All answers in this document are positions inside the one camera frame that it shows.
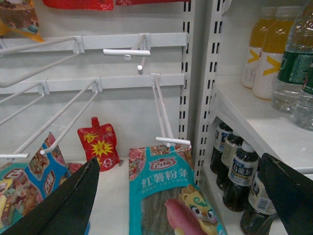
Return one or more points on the white shelf with water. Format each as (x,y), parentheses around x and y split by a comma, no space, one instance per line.
(264,128)

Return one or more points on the orange vitamin drink bottle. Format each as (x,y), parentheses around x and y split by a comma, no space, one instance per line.
(267,17)

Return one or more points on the teal sweet potato noodle bag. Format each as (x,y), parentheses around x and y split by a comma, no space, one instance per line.
(164,199)

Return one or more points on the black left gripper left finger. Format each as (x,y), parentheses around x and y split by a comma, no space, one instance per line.
(66,211)

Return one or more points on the red hanging snack bag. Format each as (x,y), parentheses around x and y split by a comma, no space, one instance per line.
(100,5)

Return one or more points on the dark tea bottle middle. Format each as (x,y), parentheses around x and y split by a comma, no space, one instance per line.
(232,143)

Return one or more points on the red sauce pouch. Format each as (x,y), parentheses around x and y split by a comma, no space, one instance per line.
(99,141)

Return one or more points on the white slotted upright post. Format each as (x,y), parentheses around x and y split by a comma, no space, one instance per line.
(202,21)

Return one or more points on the water bottle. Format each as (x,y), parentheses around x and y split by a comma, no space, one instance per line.
(303,111)
(296,60)

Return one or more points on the colourful blue snack bag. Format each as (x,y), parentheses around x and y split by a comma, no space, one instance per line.
(23,186)

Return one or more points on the white short peg hook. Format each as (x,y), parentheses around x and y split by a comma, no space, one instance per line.
(139,50)

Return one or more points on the white peg rail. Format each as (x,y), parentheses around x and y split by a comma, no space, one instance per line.
(83,43)
(64,85)

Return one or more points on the dark tea bottle blue cap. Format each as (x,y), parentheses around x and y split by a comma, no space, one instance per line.
(222,132)

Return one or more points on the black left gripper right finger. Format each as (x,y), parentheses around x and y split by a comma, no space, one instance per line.
(291,194)

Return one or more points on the colourful hanging snack bag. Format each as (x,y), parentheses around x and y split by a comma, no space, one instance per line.
(19,16)

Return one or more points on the white upper peg rail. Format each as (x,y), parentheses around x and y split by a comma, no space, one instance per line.
(83,43)

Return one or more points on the white yellow drink bottle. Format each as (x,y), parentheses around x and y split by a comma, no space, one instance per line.
(272,51)

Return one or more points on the dark oolong tea bottle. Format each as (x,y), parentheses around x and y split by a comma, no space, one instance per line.
(240,175)

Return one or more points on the white lower peg rail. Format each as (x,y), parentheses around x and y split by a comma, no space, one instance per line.
(64,85)

